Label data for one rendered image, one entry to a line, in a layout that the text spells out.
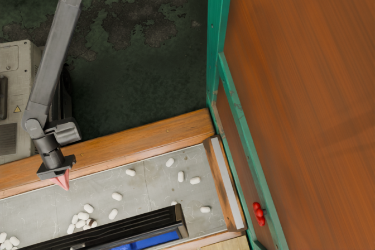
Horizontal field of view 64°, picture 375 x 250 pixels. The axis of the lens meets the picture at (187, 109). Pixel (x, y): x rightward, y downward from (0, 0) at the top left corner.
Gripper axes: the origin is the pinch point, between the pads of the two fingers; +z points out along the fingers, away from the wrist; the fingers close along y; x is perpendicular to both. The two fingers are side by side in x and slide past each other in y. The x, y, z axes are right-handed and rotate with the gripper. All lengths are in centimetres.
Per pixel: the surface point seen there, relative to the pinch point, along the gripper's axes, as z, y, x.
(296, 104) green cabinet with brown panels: -39, 52, -55
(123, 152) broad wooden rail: -0.2, 17.1, 12.5
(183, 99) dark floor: 20, 43, 95
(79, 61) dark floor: -13, -18, 123
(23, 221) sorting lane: 13.1, -21.7, 5.4
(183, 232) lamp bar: 0.1, 34.5, -29.3
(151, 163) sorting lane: 5.9, 25.8, 10.6
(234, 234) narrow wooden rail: 26, 48, -10
